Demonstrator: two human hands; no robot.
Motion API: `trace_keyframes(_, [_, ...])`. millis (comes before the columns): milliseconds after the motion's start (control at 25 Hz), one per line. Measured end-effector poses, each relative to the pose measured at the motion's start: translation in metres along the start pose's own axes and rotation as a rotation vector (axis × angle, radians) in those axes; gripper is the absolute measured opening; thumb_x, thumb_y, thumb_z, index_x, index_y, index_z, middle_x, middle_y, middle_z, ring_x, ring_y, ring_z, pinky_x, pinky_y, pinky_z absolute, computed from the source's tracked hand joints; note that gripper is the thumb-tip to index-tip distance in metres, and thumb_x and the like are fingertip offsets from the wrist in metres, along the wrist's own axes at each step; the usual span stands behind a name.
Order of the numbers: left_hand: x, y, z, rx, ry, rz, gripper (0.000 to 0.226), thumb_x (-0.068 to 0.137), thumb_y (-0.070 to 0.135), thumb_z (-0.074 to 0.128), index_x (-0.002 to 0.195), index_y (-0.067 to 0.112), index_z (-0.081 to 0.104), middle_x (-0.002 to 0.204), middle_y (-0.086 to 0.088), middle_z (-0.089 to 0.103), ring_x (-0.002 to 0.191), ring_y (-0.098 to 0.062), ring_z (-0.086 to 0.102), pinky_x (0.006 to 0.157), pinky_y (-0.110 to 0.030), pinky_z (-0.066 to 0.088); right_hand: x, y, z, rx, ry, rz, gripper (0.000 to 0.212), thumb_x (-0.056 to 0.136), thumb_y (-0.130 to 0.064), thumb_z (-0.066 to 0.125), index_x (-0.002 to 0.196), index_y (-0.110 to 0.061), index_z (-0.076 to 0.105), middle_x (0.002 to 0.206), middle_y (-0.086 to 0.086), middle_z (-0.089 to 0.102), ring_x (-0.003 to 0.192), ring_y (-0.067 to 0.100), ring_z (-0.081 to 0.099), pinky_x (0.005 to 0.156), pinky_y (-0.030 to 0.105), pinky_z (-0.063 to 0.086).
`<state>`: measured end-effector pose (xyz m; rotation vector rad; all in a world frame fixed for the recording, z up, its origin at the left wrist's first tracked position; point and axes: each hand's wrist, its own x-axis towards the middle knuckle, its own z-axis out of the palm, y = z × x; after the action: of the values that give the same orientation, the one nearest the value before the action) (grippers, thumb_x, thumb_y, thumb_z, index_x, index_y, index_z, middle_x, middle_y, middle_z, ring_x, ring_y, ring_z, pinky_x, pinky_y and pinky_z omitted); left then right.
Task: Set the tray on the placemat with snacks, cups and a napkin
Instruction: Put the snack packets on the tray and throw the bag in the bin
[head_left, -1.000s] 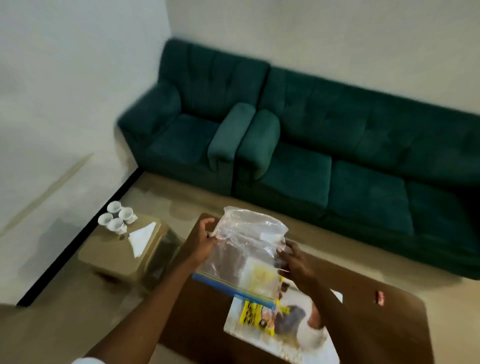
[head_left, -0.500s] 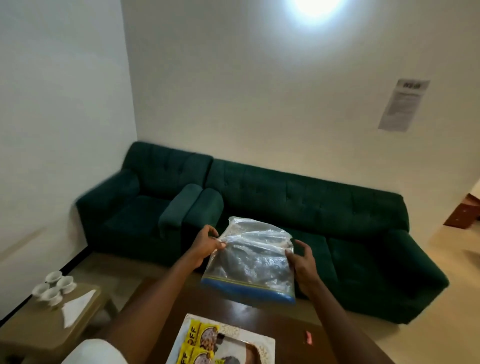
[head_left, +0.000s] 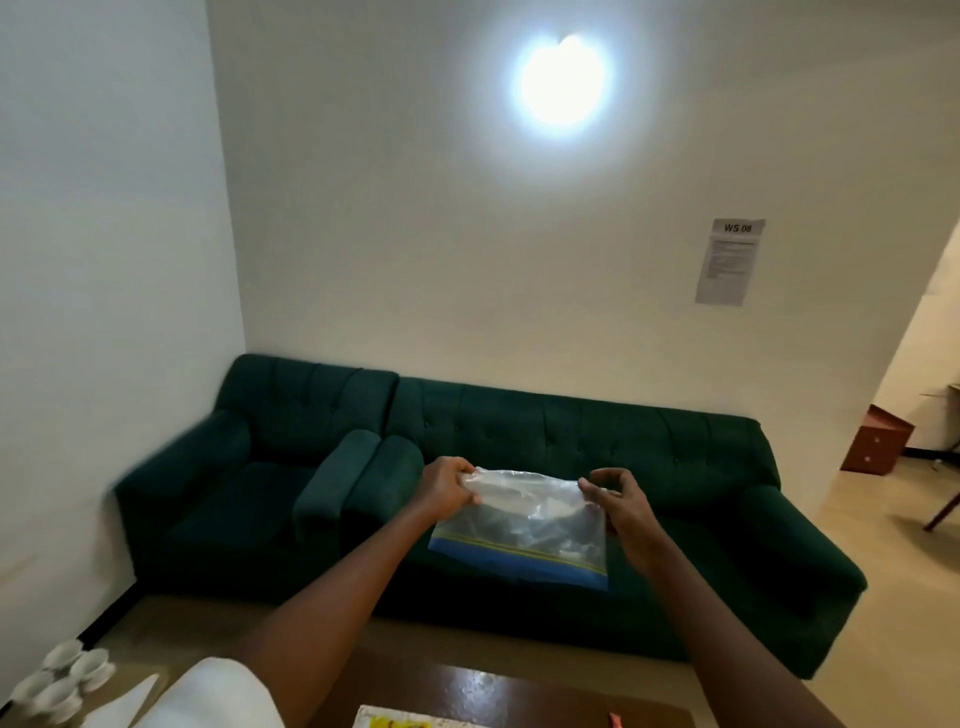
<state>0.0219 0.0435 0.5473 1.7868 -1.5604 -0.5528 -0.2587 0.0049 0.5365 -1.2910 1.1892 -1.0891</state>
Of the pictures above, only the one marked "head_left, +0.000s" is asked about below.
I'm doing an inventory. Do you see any clear zip bag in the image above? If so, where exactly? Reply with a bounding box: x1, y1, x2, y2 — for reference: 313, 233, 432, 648
427, 466, 609, 590

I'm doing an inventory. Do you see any black baseboard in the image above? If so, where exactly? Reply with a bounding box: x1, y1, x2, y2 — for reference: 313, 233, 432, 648
74, 581, 140, 652

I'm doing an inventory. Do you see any white napkin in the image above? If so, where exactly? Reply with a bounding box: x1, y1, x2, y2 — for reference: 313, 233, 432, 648
78, 673, 161, 728

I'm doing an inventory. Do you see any person's right forearm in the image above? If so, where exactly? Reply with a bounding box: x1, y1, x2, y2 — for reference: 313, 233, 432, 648
637, 547, 849, 728

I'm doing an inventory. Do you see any red brown cabinet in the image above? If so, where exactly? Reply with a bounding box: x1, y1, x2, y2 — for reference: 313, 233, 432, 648
839, 404, 916, 476

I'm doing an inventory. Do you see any person's left forearm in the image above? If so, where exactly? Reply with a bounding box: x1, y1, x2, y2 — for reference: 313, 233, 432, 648
232, 502, 444, 728

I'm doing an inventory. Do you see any dark wooden furniture leg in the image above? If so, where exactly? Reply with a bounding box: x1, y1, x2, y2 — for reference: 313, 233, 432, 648
922, 491, 960, 534

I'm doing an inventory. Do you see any dark green armchair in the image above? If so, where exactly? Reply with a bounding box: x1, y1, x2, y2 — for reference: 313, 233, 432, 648
112, 353, 400, 601

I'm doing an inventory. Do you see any dark green sofa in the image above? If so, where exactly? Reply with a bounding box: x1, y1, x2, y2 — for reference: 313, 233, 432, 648
341, 377, 869, 680

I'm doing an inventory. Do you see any beige plastic stool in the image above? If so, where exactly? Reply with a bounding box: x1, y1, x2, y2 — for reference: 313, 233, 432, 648
0, 659, 181, 728

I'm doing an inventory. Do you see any white floral placemat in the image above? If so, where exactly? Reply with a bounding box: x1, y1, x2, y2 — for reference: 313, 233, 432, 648
352, 704, 485, 728

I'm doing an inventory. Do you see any person's right hand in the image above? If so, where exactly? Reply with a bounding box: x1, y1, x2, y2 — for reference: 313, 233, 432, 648
577, 467, 669, 579

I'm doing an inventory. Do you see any person's left hand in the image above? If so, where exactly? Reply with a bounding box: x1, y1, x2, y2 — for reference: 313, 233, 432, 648
408, 455, 483, 523

